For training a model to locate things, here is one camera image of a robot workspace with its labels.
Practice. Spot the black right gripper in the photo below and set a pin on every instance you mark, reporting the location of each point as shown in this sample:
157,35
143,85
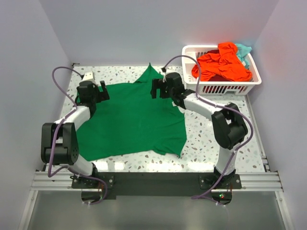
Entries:
156,85

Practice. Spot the white plastic basket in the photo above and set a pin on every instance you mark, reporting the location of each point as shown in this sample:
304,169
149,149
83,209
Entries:
239,88

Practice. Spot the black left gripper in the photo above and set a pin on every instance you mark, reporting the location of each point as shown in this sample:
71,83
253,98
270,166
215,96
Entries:
102,96

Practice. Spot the green t-shirt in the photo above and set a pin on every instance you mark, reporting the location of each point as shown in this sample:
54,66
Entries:
131,121

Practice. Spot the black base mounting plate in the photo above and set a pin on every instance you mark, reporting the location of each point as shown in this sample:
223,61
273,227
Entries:
103,193

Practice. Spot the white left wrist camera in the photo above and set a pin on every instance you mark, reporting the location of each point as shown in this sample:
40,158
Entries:
89,76

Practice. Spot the aluminium frame rail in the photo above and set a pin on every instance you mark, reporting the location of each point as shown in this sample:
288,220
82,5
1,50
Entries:
244,181

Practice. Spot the teal t-shirt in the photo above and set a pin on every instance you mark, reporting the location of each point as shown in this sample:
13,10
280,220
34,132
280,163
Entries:
242,52

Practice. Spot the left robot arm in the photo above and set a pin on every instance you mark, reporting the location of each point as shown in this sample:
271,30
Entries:
59,144

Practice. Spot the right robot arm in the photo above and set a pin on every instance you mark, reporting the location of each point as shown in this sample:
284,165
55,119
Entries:
228,124

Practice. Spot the orange t-shirt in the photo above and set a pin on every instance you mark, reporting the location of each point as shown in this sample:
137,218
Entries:
226,64

